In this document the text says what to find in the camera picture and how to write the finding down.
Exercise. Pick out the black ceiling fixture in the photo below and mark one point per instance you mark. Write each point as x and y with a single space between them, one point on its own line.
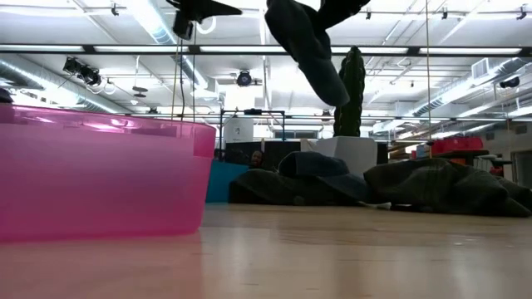
510 82

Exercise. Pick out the black overhead camera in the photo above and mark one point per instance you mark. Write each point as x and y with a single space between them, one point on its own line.
244 79

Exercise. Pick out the pink plastic bin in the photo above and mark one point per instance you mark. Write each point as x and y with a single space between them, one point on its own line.
104 187

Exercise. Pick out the person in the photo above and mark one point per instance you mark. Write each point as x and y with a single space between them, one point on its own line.
257 159

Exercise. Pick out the blue plastic bin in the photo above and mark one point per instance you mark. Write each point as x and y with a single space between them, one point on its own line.
222 182

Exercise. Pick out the white plant pot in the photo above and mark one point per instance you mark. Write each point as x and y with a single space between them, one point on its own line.
353 153

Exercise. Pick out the dark background table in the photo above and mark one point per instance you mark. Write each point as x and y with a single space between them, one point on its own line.
465 153

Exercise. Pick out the dark grey hat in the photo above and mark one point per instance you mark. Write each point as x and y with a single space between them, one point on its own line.
307 41

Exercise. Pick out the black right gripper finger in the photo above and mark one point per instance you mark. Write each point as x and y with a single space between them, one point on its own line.
345 8

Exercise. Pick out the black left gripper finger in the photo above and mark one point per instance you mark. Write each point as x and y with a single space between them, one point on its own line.
218 12

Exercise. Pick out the white banner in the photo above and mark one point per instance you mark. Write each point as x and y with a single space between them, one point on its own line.
239 130

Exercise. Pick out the red plastic crate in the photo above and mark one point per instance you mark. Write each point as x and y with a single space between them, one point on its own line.
457 145

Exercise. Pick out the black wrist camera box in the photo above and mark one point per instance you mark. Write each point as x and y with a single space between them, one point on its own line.
183 27

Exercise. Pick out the dark green knit beanie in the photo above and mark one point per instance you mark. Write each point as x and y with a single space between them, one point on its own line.
257 187
436 187

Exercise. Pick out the black metal frame stand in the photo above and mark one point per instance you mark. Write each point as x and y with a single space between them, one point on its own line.
252 111

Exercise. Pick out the black ceiling spotlights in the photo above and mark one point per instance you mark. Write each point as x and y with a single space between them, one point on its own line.
89 75

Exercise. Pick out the tall green cactus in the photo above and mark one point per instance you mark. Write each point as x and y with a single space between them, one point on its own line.
353 112

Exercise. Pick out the black rig bar with lights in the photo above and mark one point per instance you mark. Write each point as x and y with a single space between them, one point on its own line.
124 49

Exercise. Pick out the black partition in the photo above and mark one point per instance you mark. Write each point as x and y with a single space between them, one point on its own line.
276 148

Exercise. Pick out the white air vent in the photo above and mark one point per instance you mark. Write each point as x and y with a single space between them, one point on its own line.
480 68

